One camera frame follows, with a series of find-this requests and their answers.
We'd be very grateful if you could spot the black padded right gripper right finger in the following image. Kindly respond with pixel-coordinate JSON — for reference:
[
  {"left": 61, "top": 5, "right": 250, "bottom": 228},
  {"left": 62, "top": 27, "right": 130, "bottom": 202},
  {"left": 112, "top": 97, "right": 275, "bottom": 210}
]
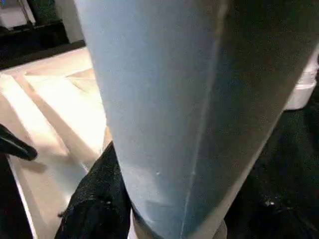
[{"left": 225, "top": 164, "right": 319, "bottom": 239}]

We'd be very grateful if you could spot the black work mat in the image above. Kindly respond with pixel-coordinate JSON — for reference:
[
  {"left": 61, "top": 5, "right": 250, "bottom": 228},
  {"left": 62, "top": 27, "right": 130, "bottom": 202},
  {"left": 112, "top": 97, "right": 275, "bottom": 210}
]
[{"left": 0, "top": 20, "right": 319, "bottom": 239}]

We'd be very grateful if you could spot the white plastic table top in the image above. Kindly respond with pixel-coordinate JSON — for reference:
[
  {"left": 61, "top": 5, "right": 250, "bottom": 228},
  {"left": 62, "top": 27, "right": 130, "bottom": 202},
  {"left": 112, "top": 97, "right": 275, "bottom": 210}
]
[{"left": 0, "top": 46, "right": 114, "bottom": 239}]

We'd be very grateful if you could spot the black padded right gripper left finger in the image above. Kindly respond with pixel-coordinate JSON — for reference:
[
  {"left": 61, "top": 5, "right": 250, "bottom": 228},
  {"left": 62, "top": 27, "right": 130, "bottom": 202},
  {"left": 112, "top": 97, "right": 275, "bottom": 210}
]
[{"left": 54, "top": 141, "right": 133, "bottom": 239}]

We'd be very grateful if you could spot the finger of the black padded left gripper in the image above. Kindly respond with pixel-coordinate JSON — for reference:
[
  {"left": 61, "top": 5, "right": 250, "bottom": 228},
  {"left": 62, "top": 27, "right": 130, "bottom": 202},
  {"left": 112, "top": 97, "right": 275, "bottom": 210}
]
[{"left": 0, "top": 124, "right": 38, "bottom": 161}]

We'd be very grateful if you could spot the white plastic table leg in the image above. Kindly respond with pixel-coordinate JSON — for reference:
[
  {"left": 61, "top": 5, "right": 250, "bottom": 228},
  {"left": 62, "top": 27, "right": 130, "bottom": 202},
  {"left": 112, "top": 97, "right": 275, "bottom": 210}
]
[
  {"left": 284, "top": 44, "right": 319, "bottom": 111},
  {"left": 73, "top": 0, "right": 319, "bottom": 239}
]

